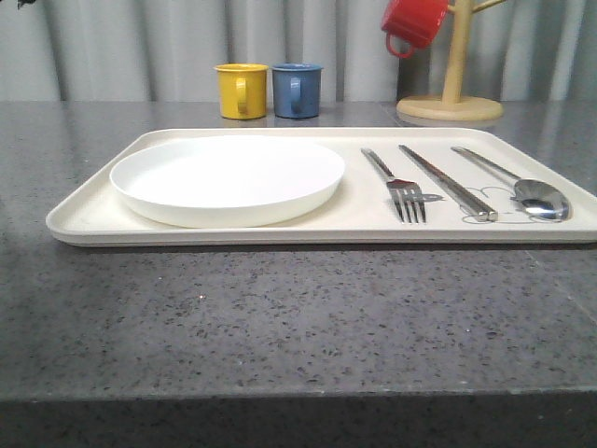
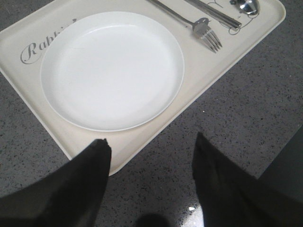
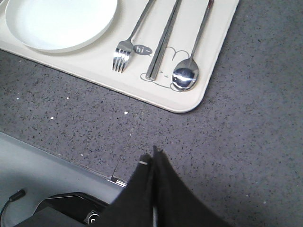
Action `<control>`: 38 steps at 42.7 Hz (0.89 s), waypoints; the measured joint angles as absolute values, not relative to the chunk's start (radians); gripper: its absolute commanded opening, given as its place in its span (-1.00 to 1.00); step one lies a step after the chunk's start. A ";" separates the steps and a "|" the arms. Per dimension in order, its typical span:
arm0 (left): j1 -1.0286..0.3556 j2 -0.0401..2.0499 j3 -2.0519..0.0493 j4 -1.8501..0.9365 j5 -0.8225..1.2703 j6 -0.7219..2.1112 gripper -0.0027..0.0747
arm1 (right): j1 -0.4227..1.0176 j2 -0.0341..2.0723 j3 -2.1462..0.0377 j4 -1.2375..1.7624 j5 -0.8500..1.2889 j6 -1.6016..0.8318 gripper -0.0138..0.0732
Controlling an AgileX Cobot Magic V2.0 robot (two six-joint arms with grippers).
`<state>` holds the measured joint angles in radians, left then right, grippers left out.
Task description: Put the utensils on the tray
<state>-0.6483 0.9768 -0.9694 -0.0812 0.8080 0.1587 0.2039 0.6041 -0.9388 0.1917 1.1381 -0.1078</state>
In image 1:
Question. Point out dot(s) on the white round plate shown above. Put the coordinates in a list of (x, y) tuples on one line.
[(229, 181)]

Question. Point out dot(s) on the silver metal fork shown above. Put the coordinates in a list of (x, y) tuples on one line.
[(406, 195)]

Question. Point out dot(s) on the silver metal chopstick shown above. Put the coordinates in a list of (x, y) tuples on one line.
[(440, 184), (454, 186)]

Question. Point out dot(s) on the silver metal spoon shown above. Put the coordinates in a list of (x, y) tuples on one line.
[(536, 198)]

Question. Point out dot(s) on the cream rabbit serving tray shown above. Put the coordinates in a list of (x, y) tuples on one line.
[(361, 210)]

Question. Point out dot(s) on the blue mug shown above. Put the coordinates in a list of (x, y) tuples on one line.
[(296, 90)]

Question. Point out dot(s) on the yellow mug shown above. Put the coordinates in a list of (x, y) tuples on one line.
[(242, 90)]

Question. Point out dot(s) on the wooden mug tree stand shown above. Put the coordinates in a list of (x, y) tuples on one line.
[(451, 104)]

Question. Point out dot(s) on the red mug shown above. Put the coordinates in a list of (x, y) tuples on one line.
[(415, 22)]

